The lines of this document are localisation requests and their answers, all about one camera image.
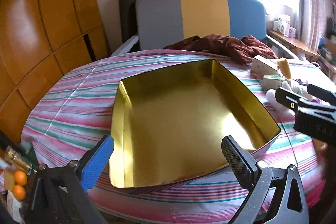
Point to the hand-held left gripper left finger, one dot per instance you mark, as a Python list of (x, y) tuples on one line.
[(96, 165)]

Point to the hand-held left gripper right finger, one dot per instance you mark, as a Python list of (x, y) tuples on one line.
[(236, 161)]

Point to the gold capped bottle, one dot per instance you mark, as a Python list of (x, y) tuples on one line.
[(18, 159)]

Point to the dark red cloth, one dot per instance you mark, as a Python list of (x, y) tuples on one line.
[(231, 45)]

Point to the small purple carton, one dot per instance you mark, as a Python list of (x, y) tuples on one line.
[(292, 32)]

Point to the white carton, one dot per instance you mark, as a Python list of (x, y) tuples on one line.
[(282, 24)]

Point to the pink green striped tablecloth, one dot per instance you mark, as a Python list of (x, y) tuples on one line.
[(78, 108)]

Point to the yellow green snack packet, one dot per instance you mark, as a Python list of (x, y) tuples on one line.
[(273, 81)]

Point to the gold tin box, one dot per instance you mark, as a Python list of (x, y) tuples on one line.
[(183, 121)]

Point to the cream cardboard box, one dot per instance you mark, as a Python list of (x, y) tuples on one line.
[(263, 65)]

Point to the pink soft item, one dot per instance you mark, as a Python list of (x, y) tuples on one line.
[(278, 106)]

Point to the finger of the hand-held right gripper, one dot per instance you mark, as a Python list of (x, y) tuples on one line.
[(323, 95), (286, 98)]

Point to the wooden side desk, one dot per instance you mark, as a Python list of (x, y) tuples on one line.
[(294, 43)]

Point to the grey yellow blue chair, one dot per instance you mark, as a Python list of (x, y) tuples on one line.
[(157, 16)]

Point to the wooden wardrobe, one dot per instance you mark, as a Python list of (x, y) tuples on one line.
[(39, 29)]

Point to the orange fruit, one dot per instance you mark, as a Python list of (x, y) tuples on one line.
[(19, 192), (20, 178)]

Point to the yellow sponge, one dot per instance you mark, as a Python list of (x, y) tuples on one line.
[(284, 69)]

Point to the purple snack packet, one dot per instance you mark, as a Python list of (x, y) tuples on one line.
[(301, 81)]

